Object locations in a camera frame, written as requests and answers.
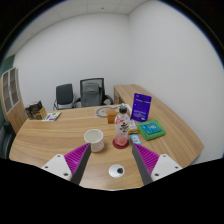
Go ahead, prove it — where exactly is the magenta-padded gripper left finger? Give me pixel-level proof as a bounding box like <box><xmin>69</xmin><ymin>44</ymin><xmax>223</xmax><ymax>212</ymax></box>
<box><xmin>41</xmin><ymin>142</ymin><xmax>93</xmax><ymax>186</ymax></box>

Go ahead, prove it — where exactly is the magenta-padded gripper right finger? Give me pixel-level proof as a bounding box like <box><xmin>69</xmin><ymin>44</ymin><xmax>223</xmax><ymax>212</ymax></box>
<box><xmin>131</xmin><ymin>142</ymin><xmax>184</xmax><ymax>186</ymax></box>

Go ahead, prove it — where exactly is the clear bottle with pink drink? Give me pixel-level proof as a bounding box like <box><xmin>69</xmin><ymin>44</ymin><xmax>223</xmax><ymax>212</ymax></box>
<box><xmin>114</xmin><ymin>103</ymin><xmax>131</xmax><ymax>148</ymax></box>

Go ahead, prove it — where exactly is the white paper cup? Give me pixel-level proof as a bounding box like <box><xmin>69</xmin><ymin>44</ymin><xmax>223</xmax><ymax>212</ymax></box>
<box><xmin>83</xmin><ymin>128</ymin><xmax>105</xmax><ymax>153</ymax></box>

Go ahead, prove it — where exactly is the green folded cloth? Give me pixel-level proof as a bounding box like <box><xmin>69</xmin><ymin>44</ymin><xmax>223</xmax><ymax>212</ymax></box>
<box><xmin>137</xmin><ymin>119</ymin><xmax>167</xmax><ymax>142</ymax></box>

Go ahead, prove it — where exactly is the teal flat packet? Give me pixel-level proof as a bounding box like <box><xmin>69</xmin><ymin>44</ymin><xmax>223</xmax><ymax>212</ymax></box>
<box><xmin>141</xmin><ymin>122</ymin><xmax>162</xmax><ymax>135</ymax></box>

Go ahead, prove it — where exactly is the flat round red coaster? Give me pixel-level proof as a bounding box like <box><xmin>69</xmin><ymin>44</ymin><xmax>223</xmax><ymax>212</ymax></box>
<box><xmin>112</xmin><ymin>137</ymin><xmax>130</xmax><ymax>150</ymax></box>

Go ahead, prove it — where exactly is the small yellow white box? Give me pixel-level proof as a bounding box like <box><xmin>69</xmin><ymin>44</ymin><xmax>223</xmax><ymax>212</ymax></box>
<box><xmin>128</xmin><ymin>119</ymin><xmax>139</xmax><ymax>135</ymax></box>

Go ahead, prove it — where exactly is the green and white leaflet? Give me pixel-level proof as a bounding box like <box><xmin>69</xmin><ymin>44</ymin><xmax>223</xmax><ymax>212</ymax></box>
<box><xmin>41</xmin><ymin>111</ymin><xmax>63</xmax><ymax>122</ymax></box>

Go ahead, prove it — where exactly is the purple standing package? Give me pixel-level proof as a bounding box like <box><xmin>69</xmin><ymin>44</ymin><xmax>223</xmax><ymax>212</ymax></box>
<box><xmin>130</xmin><ymin>92</ymin><xmax>153</xmax><ymax>123</ymax></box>

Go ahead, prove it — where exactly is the orange cardboard box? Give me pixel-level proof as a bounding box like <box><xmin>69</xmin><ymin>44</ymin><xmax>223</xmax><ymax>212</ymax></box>
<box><xmin>106</xmin><ymin>108</ymin><xmax>120</xmax><ymax>125</ymax></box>

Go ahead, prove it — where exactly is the brown box with black items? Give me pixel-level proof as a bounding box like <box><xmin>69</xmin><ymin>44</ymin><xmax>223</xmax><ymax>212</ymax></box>
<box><xmin>23</xmin><ymin>100</ymin><xmax>48</xmax><ymax>121</ymax></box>

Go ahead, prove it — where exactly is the black office chair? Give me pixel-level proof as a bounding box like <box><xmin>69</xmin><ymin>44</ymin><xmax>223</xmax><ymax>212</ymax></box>
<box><xmin>53</xmin><ymin>83</ymin><xmax>77</xmax><ymax>111</ymax></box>

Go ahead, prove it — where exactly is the grey mesh office chair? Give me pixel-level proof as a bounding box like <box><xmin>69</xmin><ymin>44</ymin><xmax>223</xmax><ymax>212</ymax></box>
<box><xmin>74</xmin><ymin>77</ymin><xmax>114</xmax><ymax>108</ymax></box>

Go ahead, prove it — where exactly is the black armchair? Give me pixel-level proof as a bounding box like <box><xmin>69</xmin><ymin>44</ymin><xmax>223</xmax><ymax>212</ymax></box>
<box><xmin>0</xmin><ymin>121</ymin><xmax>17</xmax><ymax>159</ymax></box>

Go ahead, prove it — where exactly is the wooden glass-door cabinet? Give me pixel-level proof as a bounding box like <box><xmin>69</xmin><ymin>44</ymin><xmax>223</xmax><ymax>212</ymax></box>
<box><xmin>0</xmin><ymin>66</ymin><xmax>28</xmax><ymax>134</ymax></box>

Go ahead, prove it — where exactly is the white round cable grommet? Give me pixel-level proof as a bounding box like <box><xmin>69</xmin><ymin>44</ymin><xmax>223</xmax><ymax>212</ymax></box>
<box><xmin>108</xmin><ymin>163</ymin><xmax>126</xmax><ymax>179</ymax></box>

